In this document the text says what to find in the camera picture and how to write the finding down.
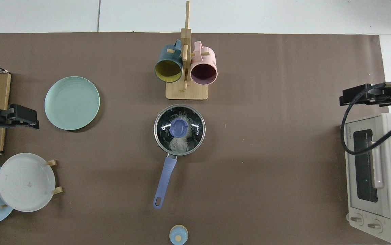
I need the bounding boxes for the pale green plate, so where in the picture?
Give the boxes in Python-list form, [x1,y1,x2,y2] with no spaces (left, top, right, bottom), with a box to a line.
[44,76,100,131]

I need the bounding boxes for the wooden plate rack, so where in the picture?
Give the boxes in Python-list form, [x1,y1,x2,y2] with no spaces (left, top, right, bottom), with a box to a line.
[0,159,63,209]

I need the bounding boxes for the small blue round thing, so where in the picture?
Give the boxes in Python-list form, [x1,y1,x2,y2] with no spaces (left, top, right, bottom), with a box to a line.
[169,225,188,245]

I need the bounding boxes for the black pot with purple handle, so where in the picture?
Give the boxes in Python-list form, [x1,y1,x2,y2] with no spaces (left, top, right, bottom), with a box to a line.
[153,104,206,210]

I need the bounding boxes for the dark teal cup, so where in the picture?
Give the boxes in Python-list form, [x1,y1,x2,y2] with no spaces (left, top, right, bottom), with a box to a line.
[154,40,184,83]

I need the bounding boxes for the wooden cup stand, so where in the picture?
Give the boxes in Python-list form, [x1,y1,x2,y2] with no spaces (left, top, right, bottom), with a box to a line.
[166,1,209,100]

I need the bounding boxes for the white vermicelli bundle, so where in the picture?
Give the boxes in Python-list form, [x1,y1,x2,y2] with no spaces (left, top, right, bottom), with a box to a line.
[163,109,199,153]

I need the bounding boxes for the glass lid with blue knob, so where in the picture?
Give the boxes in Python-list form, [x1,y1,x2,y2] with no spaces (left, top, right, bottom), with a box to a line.
[154,105,205,156]

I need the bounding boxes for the white plate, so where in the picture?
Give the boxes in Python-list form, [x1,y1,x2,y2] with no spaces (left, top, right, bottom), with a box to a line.
[0,153,56,213]

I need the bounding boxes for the pink ribbed cup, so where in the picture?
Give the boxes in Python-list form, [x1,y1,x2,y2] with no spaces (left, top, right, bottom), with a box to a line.
[190,41,218,85]

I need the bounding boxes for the brown table cloth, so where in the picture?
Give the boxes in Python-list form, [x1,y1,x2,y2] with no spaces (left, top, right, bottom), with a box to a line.
[0,32,388,245]

